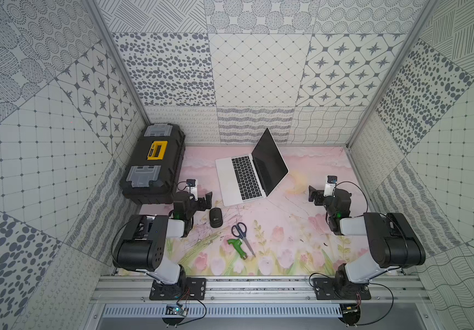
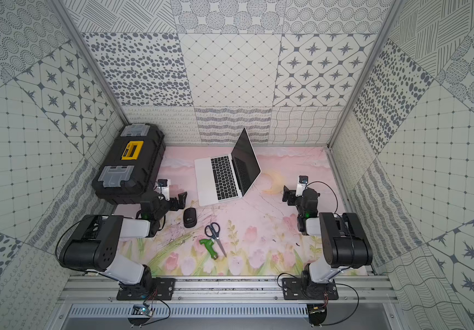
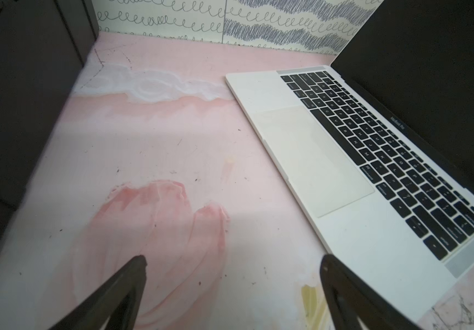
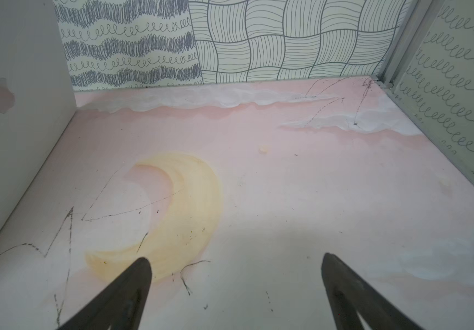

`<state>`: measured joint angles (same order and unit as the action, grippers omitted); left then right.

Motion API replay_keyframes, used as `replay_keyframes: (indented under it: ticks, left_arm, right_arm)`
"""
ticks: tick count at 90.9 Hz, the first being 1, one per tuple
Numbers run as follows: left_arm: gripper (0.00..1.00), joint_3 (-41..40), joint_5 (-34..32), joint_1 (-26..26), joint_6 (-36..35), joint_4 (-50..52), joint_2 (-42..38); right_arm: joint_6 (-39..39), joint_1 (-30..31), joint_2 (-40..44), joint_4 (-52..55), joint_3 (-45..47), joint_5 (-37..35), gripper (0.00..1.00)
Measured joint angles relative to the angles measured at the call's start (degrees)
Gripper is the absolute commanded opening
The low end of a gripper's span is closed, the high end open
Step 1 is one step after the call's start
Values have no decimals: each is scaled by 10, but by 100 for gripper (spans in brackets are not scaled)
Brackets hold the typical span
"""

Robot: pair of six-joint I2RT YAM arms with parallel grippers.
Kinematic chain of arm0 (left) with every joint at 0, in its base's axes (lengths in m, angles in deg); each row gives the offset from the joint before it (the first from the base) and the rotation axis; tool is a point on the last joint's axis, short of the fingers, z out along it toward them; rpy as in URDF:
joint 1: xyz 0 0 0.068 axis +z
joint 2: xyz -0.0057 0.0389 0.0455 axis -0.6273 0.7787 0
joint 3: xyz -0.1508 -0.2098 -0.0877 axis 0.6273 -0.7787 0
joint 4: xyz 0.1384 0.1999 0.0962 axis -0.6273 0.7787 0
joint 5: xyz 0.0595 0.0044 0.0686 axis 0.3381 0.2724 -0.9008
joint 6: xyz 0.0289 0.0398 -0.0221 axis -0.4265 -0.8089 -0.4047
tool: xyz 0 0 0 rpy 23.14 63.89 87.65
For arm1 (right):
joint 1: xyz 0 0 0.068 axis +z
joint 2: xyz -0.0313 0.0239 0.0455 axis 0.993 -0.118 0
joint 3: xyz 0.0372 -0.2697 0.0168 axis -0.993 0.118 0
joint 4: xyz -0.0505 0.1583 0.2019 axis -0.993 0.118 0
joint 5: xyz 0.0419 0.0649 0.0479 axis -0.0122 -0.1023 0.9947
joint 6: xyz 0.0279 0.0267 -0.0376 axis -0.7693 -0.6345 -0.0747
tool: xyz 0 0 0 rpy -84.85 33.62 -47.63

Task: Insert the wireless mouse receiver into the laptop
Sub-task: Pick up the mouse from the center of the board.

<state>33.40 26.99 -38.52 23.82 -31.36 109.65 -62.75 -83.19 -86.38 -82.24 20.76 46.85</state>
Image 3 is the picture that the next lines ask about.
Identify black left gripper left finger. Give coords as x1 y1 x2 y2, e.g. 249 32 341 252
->
51 255 147 329

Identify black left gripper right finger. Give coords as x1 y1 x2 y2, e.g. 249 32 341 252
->
320 254 419 329

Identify silver laptop with black keyboard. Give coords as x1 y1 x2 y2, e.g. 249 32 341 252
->
226 1 474 321

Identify pink floral table mat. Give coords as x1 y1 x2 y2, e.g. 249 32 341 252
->
0 32 474 330

